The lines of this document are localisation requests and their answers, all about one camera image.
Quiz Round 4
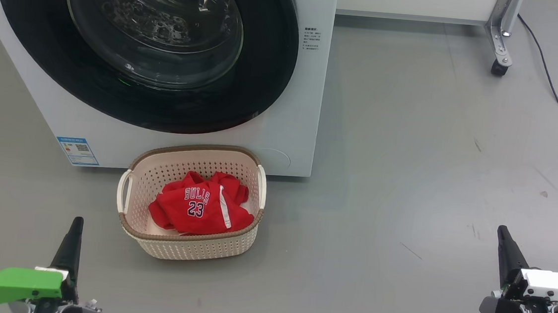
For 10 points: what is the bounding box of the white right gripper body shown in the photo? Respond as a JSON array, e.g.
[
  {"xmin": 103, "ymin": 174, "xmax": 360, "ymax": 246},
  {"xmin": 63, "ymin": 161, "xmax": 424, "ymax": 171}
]
[{"xmin": 499, "ymin": 266, "xmax": 558, "ymax": 311}]

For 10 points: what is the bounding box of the blue energy label sticker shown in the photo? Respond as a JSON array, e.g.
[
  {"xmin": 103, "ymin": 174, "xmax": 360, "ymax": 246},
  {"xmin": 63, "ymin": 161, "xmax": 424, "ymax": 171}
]
[{"xmin": 54, "ymin": 135, "xmax": 102, "ymax": 168}]

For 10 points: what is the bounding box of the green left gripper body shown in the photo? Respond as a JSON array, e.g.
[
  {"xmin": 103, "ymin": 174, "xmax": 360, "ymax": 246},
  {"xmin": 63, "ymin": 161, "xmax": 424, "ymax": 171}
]
[{"xmin": 0, "ymin": 263, "xmax": 69, "ymax": 313}]

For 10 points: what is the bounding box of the black floor cable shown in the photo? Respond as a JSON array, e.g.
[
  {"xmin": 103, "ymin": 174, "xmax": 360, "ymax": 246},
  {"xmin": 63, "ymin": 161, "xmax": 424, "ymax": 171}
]
[{"xmin": 507, "ymin": 14, "xmax": 558, "ymax": 154}]

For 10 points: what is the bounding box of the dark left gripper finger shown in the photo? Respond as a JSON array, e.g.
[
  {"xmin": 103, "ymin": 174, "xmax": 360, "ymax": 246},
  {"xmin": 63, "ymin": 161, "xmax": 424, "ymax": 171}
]
[{"xmin": 49, "ymin": 215, "xmax": 84, "ymax": 286}]

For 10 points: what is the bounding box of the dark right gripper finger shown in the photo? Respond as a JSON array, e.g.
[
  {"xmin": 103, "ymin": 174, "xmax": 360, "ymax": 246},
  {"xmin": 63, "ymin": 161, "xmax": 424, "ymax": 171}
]
[{"xmin": 493, "ymin": 225, "xmax": 533, "ymax": 291}]

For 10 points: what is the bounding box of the cream perforated laundry basket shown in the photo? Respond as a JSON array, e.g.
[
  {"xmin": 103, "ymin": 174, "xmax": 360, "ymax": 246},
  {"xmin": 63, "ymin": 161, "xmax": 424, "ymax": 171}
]
[{"xmin": 112, "ymin": 137, "xmax": 270, "ymax": 267}]

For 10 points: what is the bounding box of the white table with caster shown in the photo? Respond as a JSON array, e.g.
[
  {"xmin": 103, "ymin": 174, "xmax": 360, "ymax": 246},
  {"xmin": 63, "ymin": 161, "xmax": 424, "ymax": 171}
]
[{"xmin": 332, "ymin": 0, "xmax": 523, "ymax": 79}]

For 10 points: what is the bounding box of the black round glass washer door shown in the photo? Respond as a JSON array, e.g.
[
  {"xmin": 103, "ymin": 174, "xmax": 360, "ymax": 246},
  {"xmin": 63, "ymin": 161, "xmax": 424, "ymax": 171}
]
[{"xmin": 0, "ymin": 0, "xmax": 303, "ymax": 143}]

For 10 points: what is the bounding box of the white front-load washing machine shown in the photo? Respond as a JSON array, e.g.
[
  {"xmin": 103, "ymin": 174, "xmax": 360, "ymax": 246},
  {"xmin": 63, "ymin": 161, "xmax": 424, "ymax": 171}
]
[{"xmin": 0, "ymin": 0, "xmax": 339, "ymax": 186}]

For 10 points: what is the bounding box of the red Bulls 23 jersey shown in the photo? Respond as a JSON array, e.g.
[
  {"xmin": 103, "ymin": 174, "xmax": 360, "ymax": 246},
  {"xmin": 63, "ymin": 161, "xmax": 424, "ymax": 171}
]
[{"xmin": 147, "ymin": 166, "xmax": 258, "ymax": 240}]

